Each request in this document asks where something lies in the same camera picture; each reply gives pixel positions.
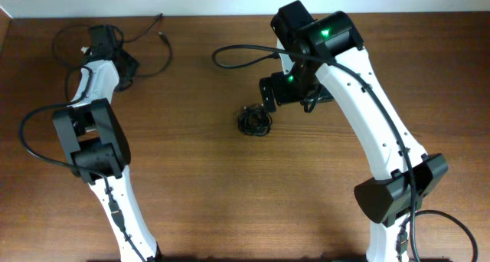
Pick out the black cable bundle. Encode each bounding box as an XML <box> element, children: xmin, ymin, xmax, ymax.
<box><xmin>236</xmin><ymin>103</ymin><xmax>274</xmax><ymax>137</ymax></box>

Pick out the black USB cable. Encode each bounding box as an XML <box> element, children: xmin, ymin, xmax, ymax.
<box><xmin>51</xmin><ymin>12</ymin><xmax>173</xmax><ymax>102</ymax></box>

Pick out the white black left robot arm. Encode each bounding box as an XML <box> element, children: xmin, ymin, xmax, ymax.
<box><xmin>53</xmin><ymin>25</ymin><xmax>162</xmax><ymax>261</ymax></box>

